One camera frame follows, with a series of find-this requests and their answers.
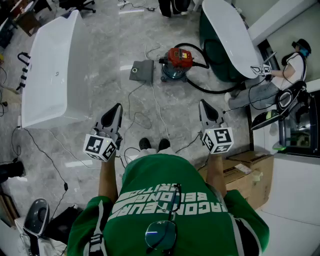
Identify person's left black shoe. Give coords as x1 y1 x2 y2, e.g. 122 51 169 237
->
138 137 152 151

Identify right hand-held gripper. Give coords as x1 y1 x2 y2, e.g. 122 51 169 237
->
198 99 235 155

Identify person's green shirt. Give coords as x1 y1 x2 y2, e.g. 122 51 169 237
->
66 153 270 256

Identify person in white shirt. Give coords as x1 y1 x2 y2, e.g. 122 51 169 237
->
138 146 174 158

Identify white power cable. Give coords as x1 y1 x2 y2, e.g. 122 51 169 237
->
144 44 174 144

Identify person's right forearm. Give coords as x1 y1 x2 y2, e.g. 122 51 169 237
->
204 151 228 198

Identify black framed glasses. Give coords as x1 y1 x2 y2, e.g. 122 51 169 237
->
144 183 182 255

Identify person's black shoe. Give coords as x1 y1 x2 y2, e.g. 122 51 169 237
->
138 137 152 151
157 138 172 152

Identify black framed window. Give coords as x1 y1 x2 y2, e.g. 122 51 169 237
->
276 91 320 159

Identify grey white toilet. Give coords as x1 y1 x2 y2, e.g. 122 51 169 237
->
23 198 51 237

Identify black bathtub faucet set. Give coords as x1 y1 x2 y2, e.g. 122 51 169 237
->
15 51 32 92

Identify black case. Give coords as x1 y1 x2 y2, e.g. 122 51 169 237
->
42 205 85 245

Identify white bathtub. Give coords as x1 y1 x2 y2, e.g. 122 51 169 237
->
20 9 90 130

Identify black green panel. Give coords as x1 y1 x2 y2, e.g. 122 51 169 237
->
250 109 281 131

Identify person's right black shoe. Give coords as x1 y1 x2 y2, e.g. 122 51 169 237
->
157 138 172 152

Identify green bathtub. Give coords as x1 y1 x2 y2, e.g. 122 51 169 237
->
198 0 262 83

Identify red vacuum cleaner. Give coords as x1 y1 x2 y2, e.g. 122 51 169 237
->
158 47 195 84

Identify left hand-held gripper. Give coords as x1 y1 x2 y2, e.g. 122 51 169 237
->
83 103 124 162

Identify black vacuum hose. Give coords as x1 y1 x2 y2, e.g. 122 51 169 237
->
174 42 247 95

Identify grey dust bag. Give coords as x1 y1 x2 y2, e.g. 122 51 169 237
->
128 60 155 84

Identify person's left forearm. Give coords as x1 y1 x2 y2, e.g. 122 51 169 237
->
97 152 119 201

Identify black adapter cable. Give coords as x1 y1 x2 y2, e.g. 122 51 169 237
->
11 126 69 222

